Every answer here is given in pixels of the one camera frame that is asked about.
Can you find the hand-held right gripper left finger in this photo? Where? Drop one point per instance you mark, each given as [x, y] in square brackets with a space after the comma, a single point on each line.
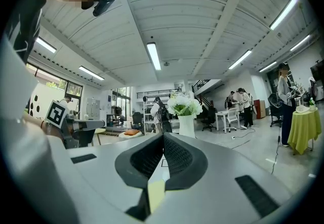
[101, 167]

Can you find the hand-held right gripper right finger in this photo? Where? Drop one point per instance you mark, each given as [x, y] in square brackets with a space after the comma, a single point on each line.
[222, 180]

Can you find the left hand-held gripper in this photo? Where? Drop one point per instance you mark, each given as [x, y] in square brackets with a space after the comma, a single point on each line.
[57, 114]

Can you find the person's left forearm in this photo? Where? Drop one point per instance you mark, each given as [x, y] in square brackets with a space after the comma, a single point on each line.
[34, 123]

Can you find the round pale wooden table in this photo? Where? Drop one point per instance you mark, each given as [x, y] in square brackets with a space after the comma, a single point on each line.
[100, 130]

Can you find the grey metal locker cabinet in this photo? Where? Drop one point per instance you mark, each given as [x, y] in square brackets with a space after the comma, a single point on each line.
[93, 108]

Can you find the black framed window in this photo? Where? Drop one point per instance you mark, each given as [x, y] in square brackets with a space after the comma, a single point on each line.
[73, 89]

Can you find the tall glass entrance windows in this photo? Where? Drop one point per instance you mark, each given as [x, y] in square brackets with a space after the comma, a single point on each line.
[122, 101]

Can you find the grey beanbag seat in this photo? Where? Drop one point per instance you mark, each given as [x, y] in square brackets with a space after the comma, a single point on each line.
[131, 136]

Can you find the orange cushion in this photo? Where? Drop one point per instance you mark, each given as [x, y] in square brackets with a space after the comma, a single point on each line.
[131, 132]

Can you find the white shelf with black helmets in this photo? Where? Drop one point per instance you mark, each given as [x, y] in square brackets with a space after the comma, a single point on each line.
[148, 116]

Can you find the white office chair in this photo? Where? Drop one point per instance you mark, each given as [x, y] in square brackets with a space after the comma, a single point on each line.
[232, 116]

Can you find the white ribbed vase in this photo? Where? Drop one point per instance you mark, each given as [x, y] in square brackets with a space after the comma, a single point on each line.
[186, 127]

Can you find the black office chair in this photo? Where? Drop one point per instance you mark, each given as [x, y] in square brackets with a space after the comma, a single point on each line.
[274, 106]
[208, 116]

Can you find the white desk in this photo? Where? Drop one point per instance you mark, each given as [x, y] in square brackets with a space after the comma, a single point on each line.
[221, 114]

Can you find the black mezzanine railing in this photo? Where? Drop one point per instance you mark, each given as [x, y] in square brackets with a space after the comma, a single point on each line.
[159, 93]

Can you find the red brown cabinet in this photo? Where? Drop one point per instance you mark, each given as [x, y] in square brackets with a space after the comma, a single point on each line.
[260, 109]

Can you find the white flower bouquet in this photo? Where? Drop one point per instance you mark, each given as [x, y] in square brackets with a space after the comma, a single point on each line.
[183, 104]

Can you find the black railing staircase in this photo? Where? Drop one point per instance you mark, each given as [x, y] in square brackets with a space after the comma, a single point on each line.
[202, 91]

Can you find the green tablecloth table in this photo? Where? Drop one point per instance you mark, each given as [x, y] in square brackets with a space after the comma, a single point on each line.
[303, 129]

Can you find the person's black printed shirt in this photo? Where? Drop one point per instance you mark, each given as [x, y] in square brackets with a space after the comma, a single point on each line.
[22, 28]

